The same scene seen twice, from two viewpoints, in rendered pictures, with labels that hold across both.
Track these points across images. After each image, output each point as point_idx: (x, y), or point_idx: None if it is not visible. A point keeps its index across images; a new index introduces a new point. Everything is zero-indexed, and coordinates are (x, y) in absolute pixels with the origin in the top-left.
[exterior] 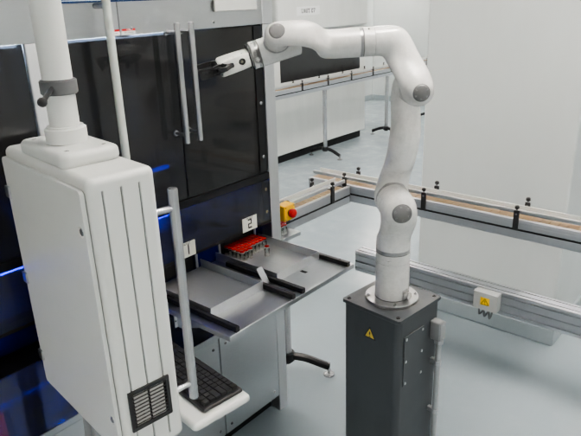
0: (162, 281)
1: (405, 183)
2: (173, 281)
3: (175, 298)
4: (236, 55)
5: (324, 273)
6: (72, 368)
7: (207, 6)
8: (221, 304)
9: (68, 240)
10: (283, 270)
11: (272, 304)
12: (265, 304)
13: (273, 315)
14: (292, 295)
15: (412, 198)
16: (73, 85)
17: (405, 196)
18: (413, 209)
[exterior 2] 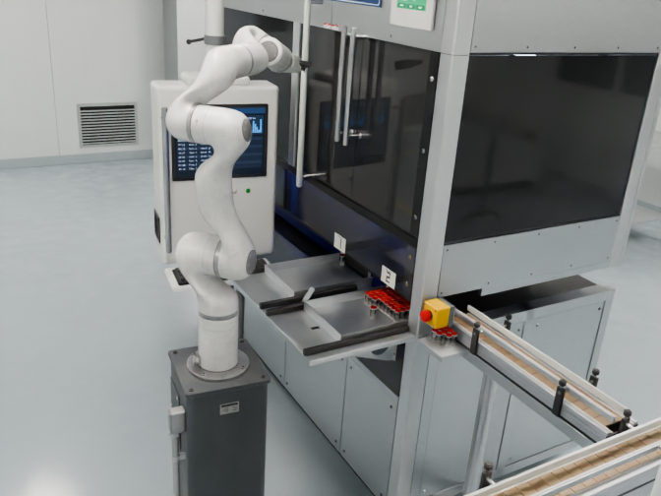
0: (158, 159)
1: (221, 245)
2: (346, 269)
3: None
4: None
5: (299, 337)
6: None
7: (389, 18)
8: (270, 271)
9: None
10: (309, 305)
11: (259, 297)
12: (263, 295)
13: (247, 299)
14: (259, 303)
15: (185, 243)
16: (206, 38)
17: (185, 235)
18: (176, 250)
